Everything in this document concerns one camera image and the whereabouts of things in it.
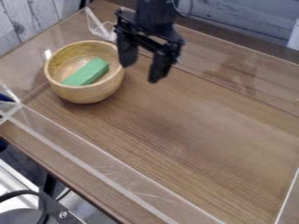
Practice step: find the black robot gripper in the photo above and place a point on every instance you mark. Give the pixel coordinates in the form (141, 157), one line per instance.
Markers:
(147, 27)

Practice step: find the green rectangular block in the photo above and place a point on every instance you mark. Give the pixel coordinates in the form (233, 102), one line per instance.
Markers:
(88, 73)

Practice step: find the light wooden bowl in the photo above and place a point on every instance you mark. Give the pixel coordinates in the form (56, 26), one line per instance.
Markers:
(68, 60)

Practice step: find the white object at right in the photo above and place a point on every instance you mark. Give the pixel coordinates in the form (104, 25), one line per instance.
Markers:
(294, 38)

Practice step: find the blue object at left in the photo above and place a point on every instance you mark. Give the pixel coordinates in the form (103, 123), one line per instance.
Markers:
(6, 98)

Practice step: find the black metal table leg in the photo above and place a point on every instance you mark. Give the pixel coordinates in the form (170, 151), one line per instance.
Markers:
(50, 185)

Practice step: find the clear acrylic tray wall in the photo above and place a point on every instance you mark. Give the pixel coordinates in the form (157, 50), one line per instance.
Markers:
(197, 150)

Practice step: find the black metal bracket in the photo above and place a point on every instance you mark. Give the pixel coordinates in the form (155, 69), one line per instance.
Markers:
(58, 213)

